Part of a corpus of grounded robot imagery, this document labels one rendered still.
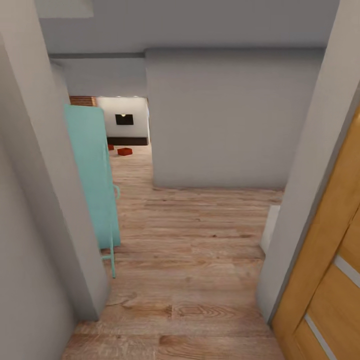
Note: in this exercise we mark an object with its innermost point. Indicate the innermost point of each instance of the standing mirror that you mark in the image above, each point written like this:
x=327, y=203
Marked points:
x=87, y=132

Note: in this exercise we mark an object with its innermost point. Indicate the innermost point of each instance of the cabinet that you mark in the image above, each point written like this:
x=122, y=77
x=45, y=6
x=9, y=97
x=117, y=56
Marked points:
x=127, y=141

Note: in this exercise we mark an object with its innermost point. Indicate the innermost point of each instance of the wall mounted tv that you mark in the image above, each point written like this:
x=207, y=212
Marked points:
x=124, y=119

